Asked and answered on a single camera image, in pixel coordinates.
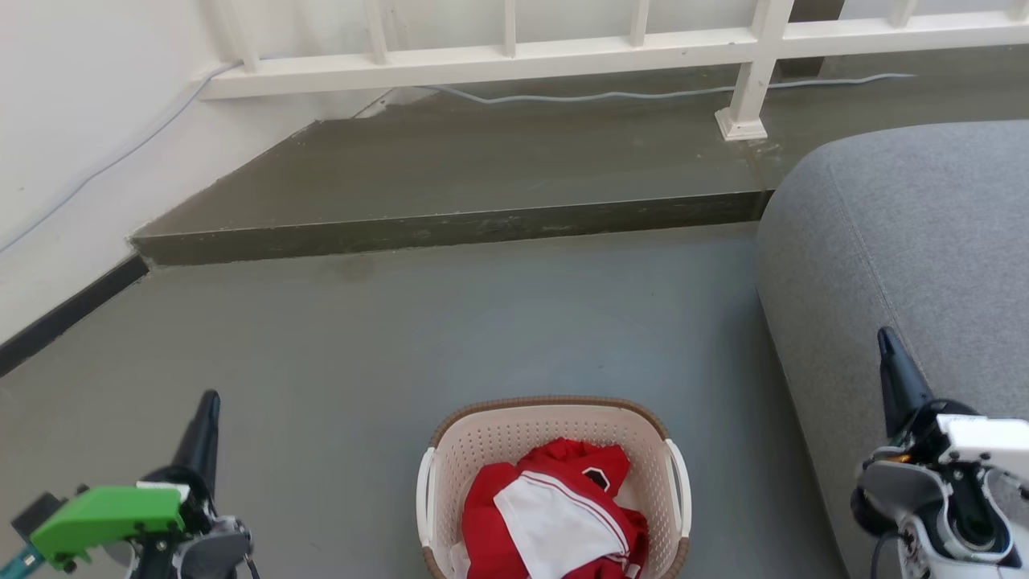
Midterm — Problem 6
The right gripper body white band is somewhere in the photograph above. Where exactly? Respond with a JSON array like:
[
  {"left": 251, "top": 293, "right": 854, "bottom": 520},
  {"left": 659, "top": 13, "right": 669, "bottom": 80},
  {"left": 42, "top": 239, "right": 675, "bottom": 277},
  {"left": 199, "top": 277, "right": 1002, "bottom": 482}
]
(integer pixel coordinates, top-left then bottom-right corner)
[{"left": 852, "top": 400, "right": 1029, "bottom": 540}]

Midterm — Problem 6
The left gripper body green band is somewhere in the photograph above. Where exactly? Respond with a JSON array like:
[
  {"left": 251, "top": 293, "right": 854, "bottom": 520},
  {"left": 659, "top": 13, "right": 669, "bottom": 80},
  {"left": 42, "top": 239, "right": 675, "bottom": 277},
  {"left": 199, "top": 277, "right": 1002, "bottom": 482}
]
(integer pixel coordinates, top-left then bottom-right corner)
[{"left": 30, "top": 466, "right": 252, "bottom": 579}]

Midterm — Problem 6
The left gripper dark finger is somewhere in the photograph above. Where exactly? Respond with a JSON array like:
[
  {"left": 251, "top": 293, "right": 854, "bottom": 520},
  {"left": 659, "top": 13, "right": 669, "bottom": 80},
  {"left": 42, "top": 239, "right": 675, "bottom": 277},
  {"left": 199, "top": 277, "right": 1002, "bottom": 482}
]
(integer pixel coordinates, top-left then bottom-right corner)
[{"left": 171, "top": 390, "right": 222, "bottom": 493}]

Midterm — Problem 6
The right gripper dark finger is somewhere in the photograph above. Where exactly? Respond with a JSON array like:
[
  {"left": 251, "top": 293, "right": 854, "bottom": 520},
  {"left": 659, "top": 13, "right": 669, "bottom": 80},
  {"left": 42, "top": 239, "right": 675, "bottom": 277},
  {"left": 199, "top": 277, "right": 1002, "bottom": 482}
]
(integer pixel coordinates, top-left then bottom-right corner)
[{"left": 876, "top": 326, "right": 935, "bottom": 440}]

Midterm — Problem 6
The beige perforated laundry basket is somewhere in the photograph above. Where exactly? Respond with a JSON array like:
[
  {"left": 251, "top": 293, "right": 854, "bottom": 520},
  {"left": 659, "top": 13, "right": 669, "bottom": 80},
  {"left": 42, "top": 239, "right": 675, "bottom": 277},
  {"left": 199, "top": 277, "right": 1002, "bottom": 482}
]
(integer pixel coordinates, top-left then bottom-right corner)
[{"left": 416, "top": 394, "right": 692, "bottom": 579}]

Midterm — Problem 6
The grey fabric sofa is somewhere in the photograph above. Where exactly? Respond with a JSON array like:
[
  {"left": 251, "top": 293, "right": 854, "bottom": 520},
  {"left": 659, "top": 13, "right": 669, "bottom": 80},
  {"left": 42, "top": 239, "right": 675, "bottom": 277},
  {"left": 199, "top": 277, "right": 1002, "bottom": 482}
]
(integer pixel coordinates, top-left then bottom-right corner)
[{"left": 756, "top": 121, "right": 1029, "bottom": 579}]

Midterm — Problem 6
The black baseboard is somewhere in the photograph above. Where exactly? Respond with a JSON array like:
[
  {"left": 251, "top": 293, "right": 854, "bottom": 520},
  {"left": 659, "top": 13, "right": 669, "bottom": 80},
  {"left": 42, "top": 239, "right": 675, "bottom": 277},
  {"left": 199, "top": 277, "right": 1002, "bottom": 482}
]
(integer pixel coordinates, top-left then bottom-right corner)
[{"left": 0, "top": 255, "right": 150, "bottom": 377}]

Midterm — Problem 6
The red sports jersey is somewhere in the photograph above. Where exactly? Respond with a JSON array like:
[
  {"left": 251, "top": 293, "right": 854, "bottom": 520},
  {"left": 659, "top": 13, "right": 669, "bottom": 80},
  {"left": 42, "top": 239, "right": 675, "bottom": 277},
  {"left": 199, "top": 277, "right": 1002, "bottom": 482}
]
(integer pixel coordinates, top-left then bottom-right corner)
[{"left": 461, "top": 437, "right": 650, "bottom": 579}]

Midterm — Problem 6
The raised concrete step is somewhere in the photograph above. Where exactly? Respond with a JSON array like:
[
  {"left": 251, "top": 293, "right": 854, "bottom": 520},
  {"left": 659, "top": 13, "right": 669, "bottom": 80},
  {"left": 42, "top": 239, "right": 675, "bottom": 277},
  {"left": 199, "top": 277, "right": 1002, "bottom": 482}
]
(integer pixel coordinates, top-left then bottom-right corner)
[{"left": 130, "top": 44, "right": 1029, "bottom": 268}]

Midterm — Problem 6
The white railing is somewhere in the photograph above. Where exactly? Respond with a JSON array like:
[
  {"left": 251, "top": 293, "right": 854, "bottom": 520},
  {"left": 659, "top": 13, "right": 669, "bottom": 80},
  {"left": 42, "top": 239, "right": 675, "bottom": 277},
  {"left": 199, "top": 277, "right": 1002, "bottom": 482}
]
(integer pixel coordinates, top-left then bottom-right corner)
[{"left": 197, "top": 0, "right": 1029, "bottom": 142}]

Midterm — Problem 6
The long grey cable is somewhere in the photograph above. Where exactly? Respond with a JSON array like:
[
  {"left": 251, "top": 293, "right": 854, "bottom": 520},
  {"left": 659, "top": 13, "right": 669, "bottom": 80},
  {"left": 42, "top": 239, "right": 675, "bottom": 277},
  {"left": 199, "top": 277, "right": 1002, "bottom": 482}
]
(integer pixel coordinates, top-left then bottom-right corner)
[{"left": 0, "top": 55, "right": 917, "bottom": 254}]

